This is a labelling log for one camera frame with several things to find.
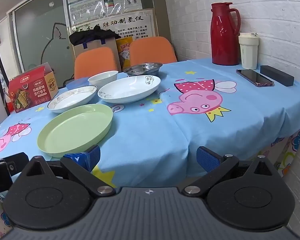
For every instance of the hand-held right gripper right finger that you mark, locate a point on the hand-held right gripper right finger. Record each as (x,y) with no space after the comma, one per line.
(207,158)

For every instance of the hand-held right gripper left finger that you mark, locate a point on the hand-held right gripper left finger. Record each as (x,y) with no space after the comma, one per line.
(88,156)

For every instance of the light green plastic plate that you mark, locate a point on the light green plastic plate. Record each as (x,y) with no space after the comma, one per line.
(75,127)

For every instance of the small white floral plate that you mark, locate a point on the small white floral plate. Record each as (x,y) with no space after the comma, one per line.
(70,100)

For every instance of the blue cartoon pig tablecloth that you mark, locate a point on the blue cartoon pig tablecloth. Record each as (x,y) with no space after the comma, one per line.
(150,132)

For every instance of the red cracker box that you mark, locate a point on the red cracker box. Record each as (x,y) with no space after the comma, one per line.
(30,92)

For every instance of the large white ceramic plate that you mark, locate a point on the large white ceramic plate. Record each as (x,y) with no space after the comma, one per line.
(127,90)

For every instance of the white ceramic bowl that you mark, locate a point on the white ceramic bowl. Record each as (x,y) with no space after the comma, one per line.
(102,78)

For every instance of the floral patterned table skirt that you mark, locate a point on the floral patterned table skirt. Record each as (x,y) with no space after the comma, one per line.
(290,150)

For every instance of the smartphone in clear case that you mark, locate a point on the smartphone in clear case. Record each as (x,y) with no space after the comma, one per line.
(255,77)

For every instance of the orange chair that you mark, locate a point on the orange chair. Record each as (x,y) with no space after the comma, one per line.
(152,50)
(95,60)

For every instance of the stainless steel bowl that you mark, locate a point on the stainless steel bowl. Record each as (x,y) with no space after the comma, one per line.
(142,68)

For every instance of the black rectangular case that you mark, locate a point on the black rectangular case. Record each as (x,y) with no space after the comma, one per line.
(277,75)

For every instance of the yellow snack bag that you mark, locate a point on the yellow snack bag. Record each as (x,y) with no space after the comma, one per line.
(122,50)

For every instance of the brown cardboard box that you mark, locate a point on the brown cardboard box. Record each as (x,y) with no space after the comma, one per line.
(100,43)

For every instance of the white tumbler cup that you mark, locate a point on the white tumbler cup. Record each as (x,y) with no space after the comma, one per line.
(248,52)

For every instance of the black cloth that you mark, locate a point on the black cloth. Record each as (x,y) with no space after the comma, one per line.
(92,35)

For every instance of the red thermos jug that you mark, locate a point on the red thermos jug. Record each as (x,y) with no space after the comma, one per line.
(223,37)

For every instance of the frosted glass door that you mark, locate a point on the frosted glass door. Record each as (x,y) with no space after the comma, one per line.
(37,30)

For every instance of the framed text sign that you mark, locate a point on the framed text sign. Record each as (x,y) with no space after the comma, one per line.
(137,22)

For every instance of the wall poster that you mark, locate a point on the wall poster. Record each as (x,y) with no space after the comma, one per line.
(90,0)

